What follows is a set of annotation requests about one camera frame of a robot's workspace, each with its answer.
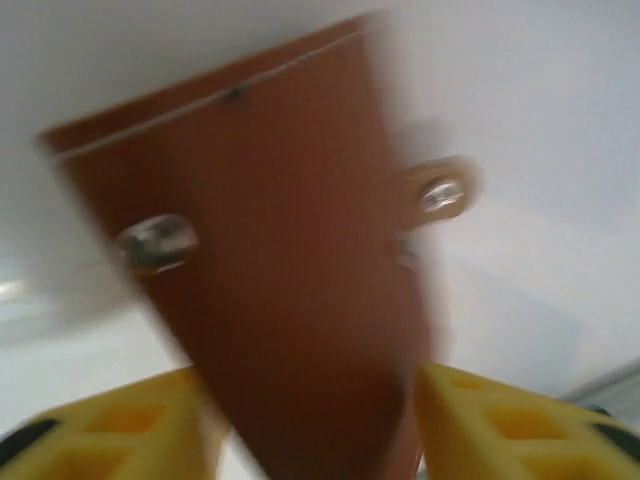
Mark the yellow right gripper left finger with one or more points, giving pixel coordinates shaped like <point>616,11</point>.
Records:
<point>125,440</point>

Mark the brown leather card holder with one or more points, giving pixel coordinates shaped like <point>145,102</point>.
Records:
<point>280,225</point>

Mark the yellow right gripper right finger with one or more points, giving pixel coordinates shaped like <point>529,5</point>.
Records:
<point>515,440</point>

